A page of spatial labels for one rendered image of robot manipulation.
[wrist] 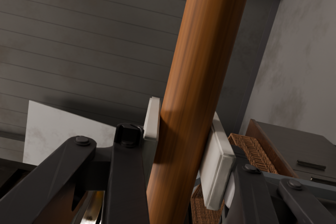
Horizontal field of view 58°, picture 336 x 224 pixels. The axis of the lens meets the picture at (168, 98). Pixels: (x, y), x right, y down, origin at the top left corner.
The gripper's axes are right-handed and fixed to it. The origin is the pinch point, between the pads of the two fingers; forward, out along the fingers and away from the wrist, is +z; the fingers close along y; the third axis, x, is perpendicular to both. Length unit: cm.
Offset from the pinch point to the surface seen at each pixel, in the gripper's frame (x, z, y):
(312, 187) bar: -40, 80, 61
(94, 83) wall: -94, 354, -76
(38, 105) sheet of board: -131, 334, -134
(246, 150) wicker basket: -49, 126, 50
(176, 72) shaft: 4.1, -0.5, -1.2
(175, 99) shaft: 2.7, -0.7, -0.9
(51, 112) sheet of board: -135, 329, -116
